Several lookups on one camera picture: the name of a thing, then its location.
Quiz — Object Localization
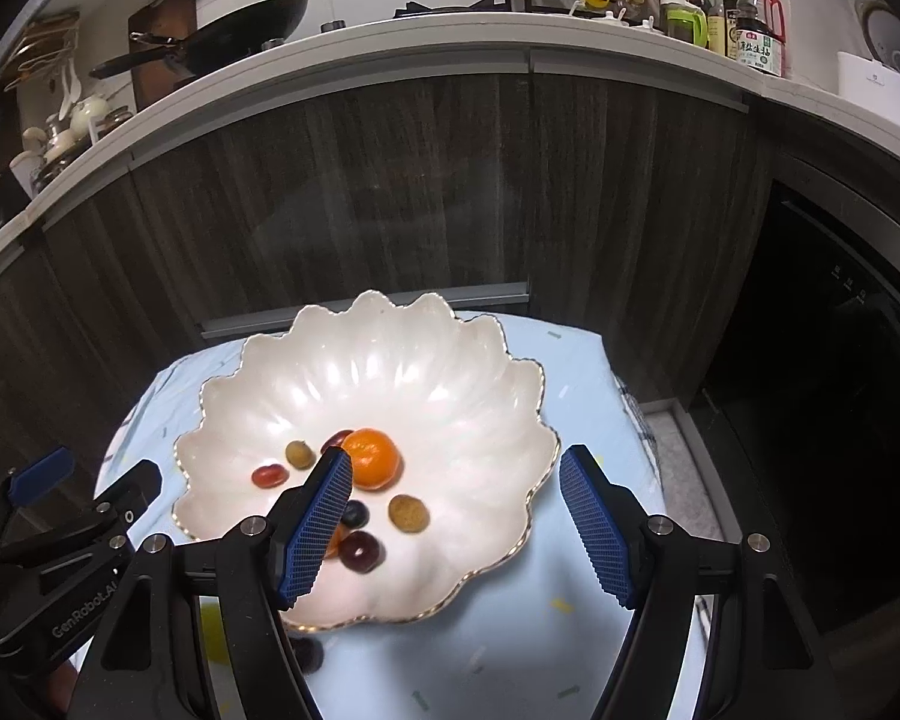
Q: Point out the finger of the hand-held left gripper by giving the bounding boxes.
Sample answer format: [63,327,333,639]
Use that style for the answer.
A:
[0,446,76,565]
[90,460,164,535]

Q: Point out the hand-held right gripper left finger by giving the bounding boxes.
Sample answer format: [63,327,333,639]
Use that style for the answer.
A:
[71,447,355,720]

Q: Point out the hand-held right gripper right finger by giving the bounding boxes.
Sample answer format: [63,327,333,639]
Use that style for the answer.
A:
[559,445,826,720]

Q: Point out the dark red cherry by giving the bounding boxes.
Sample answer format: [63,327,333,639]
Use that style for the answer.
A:
[339,530,383,573]

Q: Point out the brown longan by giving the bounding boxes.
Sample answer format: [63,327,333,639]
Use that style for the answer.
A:
[388,493,430,532]

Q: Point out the white scalloped bowl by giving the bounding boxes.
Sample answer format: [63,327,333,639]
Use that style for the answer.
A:
[171,289,560,631]

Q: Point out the green plum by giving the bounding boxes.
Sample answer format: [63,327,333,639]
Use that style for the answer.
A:
[199,600,227,657]

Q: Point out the light blue patterned tablecloth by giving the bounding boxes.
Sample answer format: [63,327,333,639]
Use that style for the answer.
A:
[94,315,710,720]

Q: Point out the black built-in oven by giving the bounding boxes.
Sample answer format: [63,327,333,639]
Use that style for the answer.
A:
[690,180,900,638]

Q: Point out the white teapot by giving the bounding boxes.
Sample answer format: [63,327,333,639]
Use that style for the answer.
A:
[71,94,113,140]

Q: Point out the dark wood kitchen cabinet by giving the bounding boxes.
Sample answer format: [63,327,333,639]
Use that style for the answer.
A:
[0,45,770,466]

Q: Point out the wooden dish rack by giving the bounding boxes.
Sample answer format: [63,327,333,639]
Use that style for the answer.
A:
[15,11,83,87]

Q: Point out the wooden cutting board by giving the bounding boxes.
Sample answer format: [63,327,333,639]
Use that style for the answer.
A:
[129,0,200,112]

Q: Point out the black frying pan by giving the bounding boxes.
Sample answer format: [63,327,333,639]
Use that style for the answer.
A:
[90,0,310,80]

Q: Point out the green oil bottle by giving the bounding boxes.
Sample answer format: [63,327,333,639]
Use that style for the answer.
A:
[660,0,710,46]

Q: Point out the large soy sauce bottle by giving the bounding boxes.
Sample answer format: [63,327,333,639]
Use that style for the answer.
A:
[724,0,785,78]

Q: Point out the white box appliance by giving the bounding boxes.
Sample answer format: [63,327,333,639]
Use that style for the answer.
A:
[836,51,900,128]

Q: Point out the black gas stove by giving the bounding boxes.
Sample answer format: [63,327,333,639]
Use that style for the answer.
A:
[319,0,507,35]

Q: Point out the white rice cooker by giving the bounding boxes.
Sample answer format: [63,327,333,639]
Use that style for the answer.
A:
[847,0,900,83]

